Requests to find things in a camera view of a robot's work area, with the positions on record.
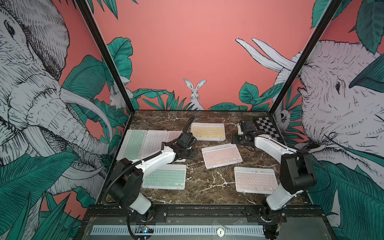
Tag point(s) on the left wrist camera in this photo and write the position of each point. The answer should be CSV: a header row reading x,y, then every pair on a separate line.
x,y
186,140

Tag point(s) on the white slotted cable duct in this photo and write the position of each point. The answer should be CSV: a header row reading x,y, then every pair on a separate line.
x,y
173,230

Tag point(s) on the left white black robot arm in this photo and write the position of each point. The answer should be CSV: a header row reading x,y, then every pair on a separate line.
x,y
125,182

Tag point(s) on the far left green keyboard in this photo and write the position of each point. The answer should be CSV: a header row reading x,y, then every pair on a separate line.
x,y
132,145

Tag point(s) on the black frame post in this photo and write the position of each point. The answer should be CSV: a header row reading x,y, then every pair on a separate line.
x,y
103,48
323,23

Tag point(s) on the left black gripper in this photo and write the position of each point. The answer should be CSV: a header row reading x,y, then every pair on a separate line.
x,y
192,156

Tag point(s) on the near green keyboard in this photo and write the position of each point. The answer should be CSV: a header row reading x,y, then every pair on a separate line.
x,y
168,177

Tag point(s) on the left black frame post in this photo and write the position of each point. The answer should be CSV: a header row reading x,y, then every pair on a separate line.
x,y
103,48

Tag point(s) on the small electronics board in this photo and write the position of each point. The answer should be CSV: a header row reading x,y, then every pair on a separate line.
x,y
145,230

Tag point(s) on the green keyboard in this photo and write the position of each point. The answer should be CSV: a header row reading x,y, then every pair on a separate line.
x,y
168,177
132,145

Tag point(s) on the left white keyboard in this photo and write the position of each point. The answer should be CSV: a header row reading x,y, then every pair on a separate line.
x,y
153,142

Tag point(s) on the black white checkerboard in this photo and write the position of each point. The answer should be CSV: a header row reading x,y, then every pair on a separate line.
x,y
265,125

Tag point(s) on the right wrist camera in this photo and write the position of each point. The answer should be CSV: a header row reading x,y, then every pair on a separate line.
x,y
246,127

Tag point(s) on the black front mounting rail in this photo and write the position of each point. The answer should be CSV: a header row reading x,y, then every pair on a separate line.
x,y
251,212

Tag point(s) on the right black frame post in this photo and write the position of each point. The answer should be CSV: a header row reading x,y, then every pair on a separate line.
x,y
323,23

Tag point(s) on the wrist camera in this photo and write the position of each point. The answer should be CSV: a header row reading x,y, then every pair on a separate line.
x,y
186,140
246,127

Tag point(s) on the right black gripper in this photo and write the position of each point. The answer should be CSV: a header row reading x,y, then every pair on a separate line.
x,y
234,138

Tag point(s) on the round silver lock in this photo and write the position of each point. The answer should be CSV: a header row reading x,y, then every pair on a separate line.
x,y
220,232

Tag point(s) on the yellow keyboard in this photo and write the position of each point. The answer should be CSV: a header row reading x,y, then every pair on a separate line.
x,y
208,131

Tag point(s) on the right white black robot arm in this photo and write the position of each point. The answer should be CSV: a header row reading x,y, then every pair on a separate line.
x,y
297,173

